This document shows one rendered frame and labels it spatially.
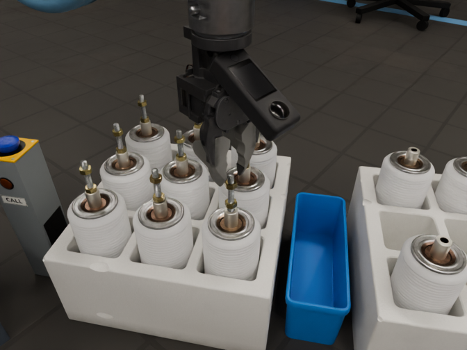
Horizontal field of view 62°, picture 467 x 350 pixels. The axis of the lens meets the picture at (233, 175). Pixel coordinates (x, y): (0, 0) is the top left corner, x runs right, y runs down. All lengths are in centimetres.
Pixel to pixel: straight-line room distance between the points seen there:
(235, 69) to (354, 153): 88
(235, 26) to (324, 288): 60
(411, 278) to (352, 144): 76
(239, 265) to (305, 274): 28
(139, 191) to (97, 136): 65
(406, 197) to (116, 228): 54
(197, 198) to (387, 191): 37
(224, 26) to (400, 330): 49
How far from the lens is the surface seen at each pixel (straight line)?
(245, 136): 53
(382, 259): 72
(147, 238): 64
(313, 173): 117
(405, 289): 67
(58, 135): 145
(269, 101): 45
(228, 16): 44
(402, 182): 81
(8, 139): 79
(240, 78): 45
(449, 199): 87
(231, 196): 59
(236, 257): 62
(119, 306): 77
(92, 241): 70
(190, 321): 73
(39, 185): 81
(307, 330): 77
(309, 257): 93
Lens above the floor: 69
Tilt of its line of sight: 37 degrees down
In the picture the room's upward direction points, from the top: straight up
